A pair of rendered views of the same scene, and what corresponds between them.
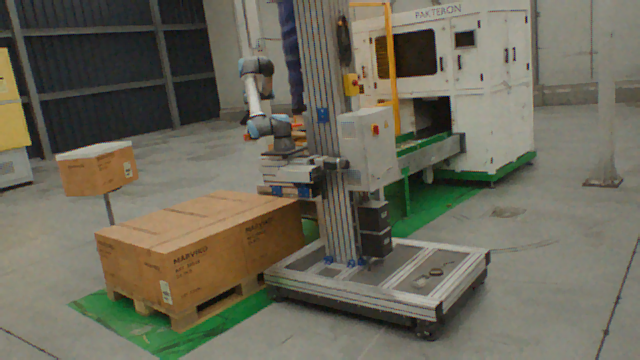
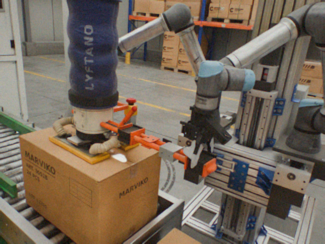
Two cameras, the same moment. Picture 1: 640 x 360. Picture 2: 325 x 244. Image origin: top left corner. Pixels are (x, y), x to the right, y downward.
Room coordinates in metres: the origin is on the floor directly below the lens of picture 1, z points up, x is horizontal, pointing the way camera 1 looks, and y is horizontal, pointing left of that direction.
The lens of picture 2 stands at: (4.10, 1.30, 1.54)
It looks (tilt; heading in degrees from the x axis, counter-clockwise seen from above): 21 degrees down; 262
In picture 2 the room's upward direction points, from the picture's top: 5 degrees clockwise
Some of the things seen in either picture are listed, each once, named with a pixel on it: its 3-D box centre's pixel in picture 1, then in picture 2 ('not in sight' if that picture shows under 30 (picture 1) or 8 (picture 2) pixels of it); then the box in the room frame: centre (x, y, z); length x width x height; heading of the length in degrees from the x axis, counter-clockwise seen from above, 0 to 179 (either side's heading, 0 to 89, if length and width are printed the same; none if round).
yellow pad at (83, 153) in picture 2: not in sight; (77, 143); (4.32, 0.09, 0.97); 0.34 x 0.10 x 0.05; 135
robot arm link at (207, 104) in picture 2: not in sight; (205, 102); (3.84, 0.42, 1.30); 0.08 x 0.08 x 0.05
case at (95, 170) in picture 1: (99, 167); not in sight; (4.96, 2.10, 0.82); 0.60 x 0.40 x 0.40; 163
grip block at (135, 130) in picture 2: not in sight; (131, 133); (4.08, 0.20, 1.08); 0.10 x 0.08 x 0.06; 45
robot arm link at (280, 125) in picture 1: (279, 124); (313, 113); (3.27, 0.19, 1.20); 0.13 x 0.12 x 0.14; 101
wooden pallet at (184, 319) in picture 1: (209, 272); not in sight; (3.74, 0.93, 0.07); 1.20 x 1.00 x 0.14; 136
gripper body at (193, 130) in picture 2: not in sight; (200, 123); (3.84, 0.42, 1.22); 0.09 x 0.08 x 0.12; 136
